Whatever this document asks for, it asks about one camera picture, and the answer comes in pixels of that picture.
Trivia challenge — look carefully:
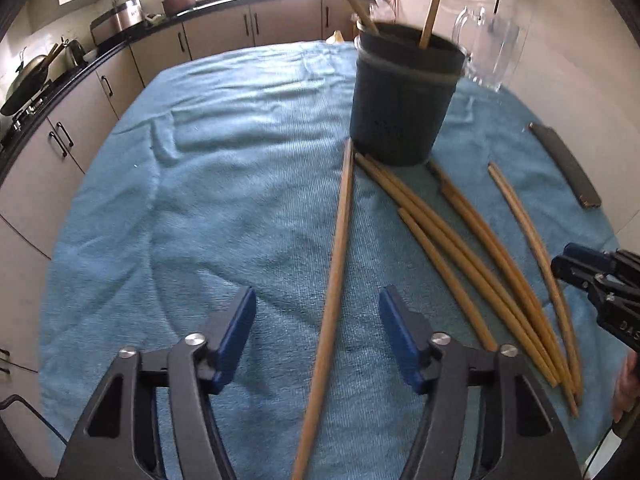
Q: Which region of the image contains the right hand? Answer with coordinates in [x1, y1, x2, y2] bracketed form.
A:
[612, 351, 639, 422]

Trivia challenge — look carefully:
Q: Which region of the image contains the black smartphone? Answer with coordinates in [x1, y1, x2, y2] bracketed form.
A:
[528, 122, 602, 209]

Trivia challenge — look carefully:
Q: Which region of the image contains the clear glass mug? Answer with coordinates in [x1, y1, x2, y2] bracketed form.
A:
[451, 0, 536, 91]

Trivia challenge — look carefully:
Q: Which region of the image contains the dark utensil holder cup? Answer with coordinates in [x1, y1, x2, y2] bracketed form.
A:
[349, 22, 466, 167]

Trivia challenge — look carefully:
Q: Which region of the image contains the blue towel table cloth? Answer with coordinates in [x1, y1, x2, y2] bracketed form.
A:
[38, 39, 622, 480]

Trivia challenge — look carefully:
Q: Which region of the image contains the gas stove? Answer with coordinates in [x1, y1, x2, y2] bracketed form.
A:
[1, 79, 52, 148]

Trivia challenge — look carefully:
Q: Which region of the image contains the wok with lid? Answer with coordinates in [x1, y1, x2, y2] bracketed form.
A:
[1, 44, 64, 117]

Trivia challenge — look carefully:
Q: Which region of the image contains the electric kettle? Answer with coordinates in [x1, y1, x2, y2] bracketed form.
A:
[65, 39, 87, 70]

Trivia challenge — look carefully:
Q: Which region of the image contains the silver rice cooker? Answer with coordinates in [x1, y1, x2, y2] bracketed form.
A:
[90, 0, 144, 46]

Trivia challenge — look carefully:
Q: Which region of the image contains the brown clay pot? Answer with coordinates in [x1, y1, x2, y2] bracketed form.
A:
[162, 0, 196, 16]

